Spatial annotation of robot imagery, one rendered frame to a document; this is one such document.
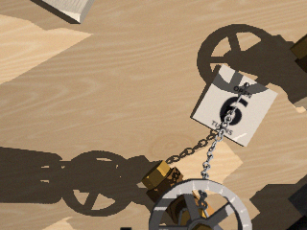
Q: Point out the white square tag on silver chain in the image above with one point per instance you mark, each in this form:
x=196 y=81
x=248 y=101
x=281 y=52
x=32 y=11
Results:
x=233 y=109

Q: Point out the grey t-shaped pipe manifold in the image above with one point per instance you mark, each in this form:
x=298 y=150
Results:
x=170 y=193

